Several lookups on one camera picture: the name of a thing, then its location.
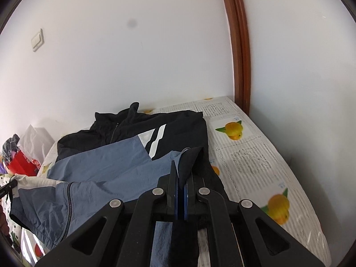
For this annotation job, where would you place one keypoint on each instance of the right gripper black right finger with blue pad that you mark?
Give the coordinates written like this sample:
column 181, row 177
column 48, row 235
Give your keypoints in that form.
column 240, row 233

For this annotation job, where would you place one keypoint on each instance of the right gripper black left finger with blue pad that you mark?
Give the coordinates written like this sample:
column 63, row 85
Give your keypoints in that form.
column 121, row 233

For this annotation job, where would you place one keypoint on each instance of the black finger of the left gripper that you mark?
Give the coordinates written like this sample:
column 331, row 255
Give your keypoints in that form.
column 7, row 188

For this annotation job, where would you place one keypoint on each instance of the black white blue jacket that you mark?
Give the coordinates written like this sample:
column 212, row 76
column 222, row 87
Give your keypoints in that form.
column 120, row 156

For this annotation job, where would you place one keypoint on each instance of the red gift bag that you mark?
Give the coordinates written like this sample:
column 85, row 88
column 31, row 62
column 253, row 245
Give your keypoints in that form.
column 22, row 166

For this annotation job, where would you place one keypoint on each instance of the dark patterned cloth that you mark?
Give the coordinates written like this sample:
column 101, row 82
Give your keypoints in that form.
column 9, row 147

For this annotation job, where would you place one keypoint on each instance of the white plastic bag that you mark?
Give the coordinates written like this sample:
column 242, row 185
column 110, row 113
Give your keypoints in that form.
column 35, row 144

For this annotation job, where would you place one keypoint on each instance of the fruit print table cloth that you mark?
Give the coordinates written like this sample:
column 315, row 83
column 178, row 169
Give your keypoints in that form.
column 250, row 167

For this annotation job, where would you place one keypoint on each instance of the white wall switch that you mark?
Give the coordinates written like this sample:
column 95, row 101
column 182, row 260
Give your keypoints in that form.
column 37, row 40

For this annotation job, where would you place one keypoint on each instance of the brown wooden door frame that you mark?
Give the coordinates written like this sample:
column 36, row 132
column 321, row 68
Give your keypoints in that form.
column 241, row 57

